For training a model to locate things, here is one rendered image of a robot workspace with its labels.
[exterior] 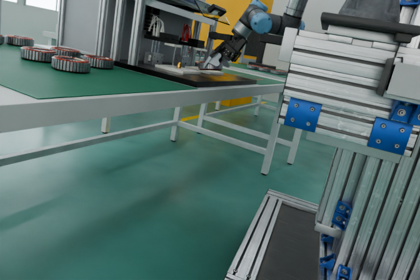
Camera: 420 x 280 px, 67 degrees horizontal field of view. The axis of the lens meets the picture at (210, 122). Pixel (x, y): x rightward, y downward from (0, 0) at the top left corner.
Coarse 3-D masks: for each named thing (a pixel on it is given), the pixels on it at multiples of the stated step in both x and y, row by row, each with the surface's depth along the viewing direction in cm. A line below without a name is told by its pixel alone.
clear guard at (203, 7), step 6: (162, 0) 144; (168, 0) 139; (174, 0) 135; (180, 0) 131; (186, 0) 127; (192, 0) 123; (198, 0) 124; (192, 6) 146; (198, 6) 120; (204, 6) 126; (204, 12) 122; (216, 12) 134; (210, 18) 125; (216, 18) 130; (222, 18) 137; (228, 24) 139
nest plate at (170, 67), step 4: (156, 64) 139; (160, 64) 142; (164, 68) 137; (168, 68) 136; (172, 68) 136; (176, 68) 139; (184, 68) 146; (180, 72) 134; (184, 72) 134; (188, 72) 137; (192, 72) 140; (196, 72) 143; (200, 72) 146
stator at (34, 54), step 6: (24, 48) 104; (30, 48) 108; (36, 48) 111; (24, 54) 103; (30, 54) 103; (36, 54) 103; (42, 54) 104; (48, 54) 105; (54, 54) 107; (36, 60) 104; (42, 60) 104; (48, 60) 106
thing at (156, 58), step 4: (148, 52) 145; (152, 52) 145; (156, 52) 149; (144, 56) 146; (152, 56) 144; (156, 56) 146; (160, 56) 148; (144, 60) 146; (152, 60) 144; (156, 60) 147; (160, 60) 149; (152, 64) 145
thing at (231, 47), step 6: (234, 36) 138; (240, 36) 135; (222, 42) 138; (228, 42) 139; (234, 42) 138; (240, 42) 136; (246, 42) 137; (222, 48) 138; (228, 48) 137; (234, 48) 138; (240, 48) 137; (222, 54) 140; (228, 54) 138; (234, 54) 141; (240, 54) 142; (228, 60) 138; (234, 60) 143
